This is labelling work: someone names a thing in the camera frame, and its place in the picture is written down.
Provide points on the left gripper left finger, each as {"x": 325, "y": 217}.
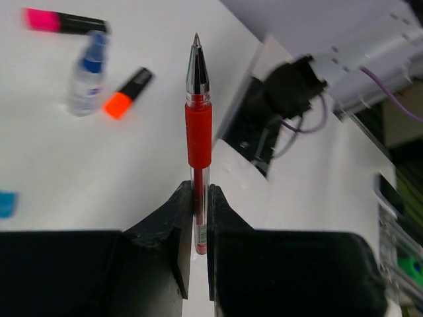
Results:
{"x": 142, "y": 271}

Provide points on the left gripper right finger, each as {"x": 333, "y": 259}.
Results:
{"x": 254, "y": 272}

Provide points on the red gel pen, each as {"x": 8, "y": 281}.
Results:
{"x": 198, "y": 118}

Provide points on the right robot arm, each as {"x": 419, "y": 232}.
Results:
{"x": 289, "y": 88}

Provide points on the blue highlighter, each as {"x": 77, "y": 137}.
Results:
{"x": 8, "y": 201}

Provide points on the orange highlighter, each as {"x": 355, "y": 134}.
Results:
{"x": 121, "y": 101}

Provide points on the small blue-capped bottle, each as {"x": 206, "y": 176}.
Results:
{"x": 88, "y": 75}

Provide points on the pink highlighter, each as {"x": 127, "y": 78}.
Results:
{"x": 51, "y": 21}

